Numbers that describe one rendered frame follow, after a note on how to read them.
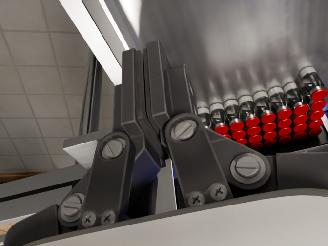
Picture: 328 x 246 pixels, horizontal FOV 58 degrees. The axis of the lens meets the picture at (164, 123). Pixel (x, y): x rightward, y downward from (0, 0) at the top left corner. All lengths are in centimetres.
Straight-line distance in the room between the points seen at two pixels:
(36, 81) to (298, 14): 146
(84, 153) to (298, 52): 38
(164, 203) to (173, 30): 22
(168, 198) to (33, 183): 38
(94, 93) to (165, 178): 48
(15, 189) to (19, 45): 94
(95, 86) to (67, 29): 62
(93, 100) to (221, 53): 50
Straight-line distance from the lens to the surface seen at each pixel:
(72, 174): 66
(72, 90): 170
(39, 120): 194
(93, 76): 90
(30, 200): 70
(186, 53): 39
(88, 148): 54
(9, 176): 255
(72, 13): 36
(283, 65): 44
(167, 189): 42
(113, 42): 35
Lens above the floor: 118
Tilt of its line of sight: 39 degrees down
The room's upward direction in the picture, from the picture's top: 174 degrees clockwise
